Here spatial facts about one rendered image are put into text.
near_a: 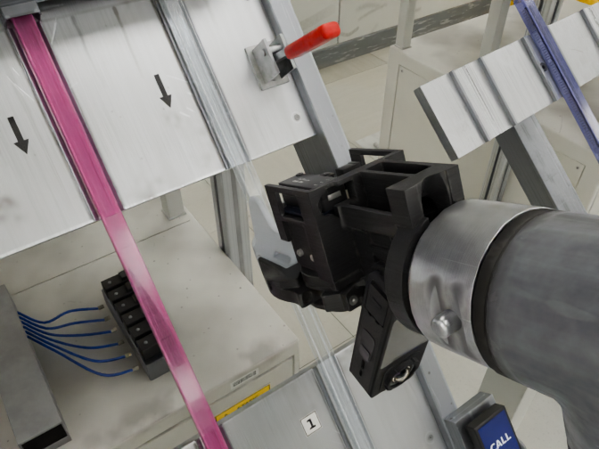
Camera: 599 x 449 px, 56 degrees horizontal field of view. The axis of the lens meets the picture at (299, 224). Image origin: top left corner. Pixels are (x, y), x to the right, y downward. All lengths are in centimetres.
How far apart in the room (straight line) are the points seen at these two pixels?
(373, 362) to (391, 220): 11
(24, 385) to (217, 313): 26
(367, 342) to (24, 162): 27
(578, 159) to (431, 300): 107
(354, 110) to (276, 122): 203
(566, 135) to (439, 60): 41
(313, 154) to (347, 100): 207
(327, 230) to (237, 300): 55
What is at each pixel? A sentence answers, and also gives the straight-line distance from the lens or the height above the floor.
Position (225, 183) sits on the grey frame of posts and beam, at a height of 77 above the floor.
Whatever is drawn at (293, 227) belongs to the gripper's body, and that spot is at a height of 103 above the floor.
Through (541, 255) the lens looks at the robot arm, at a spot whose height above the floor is 112.
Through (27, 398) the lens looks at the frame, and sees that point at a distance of 77.
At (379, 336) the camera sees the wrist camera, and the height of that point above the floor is 100.
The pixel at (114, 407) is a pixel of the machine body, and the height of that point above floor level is 62.
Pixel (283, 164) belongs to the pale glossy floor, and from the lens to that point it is 216.
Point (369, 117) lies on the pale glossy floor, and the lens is 247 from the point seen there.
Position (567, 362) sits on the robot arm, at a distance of 21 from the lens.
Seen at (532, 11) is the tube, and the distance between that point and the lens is 62.
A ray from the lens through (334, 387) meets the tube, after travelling 48.
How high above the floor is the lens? 126
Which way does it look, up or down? 42 degrees down
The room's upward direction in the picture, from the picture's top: straight up
